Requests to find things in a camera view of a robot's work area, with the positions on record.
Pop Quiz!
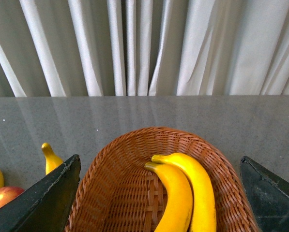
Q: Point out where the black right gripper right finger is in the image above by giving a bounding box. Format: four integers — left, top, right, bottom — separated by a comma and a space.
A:
240, 156, 289, 232

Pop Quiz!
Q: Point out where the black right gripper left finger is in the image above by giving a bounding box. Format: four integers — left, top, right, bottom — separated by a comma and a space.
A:
0, 155, 81, 232

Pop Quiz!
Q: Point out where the yellow banana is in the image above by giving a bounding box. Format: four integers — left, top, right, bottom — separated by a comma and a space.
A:
144, 162, 193, 232
41, 143, 63, 175
152, 153, 217, 232

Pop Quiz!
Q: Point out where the red yellow apple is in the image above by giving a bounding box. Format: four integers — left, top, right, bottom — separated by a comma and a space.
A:
0, 186, 25, 208

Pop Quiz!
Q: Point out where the yellow banana back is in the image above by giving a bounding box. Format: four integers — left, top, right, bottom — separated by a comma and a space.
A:
152, 153, 217, 232

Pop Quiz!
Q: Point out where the brown wicker basket right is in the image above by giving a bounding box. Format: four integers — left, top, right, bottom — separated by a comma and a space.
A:
65, 127, 259, 232

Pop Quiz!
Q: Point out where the yellow banana front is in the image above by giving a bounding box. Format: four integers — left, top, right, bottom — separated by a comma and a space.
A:
144, 162, 193, 232

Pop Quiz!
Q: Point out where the white pleated curtain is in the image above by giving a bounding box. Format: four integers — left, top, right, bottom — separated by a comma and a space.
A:
0, 0, 289, 97

